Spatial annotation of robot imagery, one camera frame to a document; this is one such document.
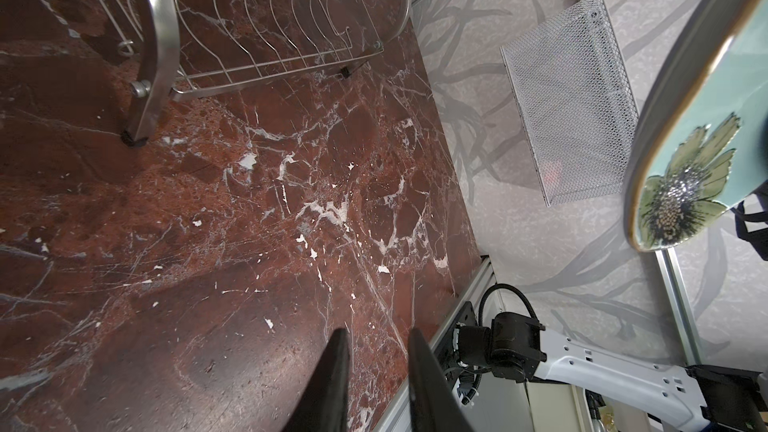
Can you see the light green flower plate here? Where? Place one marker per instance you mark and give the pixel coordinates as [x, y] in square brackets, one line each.
[700, 146]

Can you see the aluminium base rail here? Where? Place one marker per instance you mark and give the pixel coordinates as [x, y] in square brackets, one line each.
[396, 416]

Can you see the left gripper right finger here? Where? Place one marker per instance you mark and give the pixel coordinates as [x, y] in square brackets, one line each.
[431, 404]

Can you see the stainless steel dish rack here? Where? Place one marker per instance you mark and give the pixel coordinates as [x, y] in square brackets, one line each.
[191, 49]

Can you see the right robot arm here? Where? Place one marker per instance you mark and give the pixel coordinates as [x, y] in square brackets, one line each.
[694, 398]

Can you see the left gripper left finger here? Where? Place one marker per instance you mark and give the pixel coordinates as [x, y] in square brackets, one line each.
[323, 405]

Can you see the white wire mesh basket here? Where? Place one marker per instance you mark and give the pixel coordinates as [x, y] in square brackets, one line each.
[575, 101]

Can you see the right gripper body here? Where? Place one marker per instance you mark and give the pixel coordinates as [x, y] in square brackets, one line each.
[751, 227]

